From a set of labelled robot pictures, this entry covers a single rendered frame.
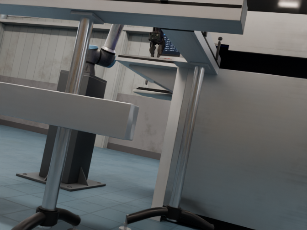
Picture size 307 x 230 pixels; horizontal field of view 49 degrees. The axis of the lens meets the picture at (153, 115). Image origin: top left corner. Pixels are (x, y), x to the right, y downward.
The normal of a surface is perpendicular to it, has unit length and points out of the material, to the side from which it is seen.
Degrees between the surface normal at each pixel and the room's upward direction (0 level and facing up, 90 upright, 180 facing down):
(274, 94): 90
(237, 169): 90
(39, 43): 90
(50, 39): 90
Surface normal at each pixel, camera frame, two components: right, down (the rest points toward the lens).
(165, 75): -0.30, -0.11
